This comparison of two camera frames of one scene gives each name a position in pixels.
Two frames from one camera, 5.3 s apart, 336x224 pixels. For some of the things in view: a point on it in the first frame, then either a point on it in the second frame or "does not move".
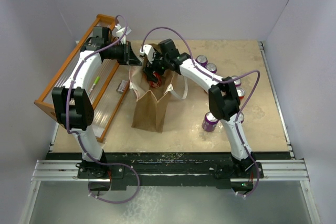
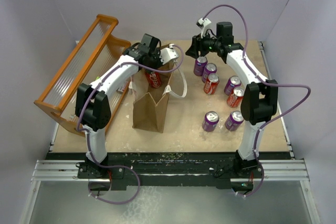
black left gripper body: [120, 53] to [155, 62]
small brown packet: [122, 85] does not move
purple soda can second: [211, 67] does not move
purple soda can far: [201, 60] does not move
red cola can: [157, 83] does not move
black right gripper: [150, 67] to [198, 45]
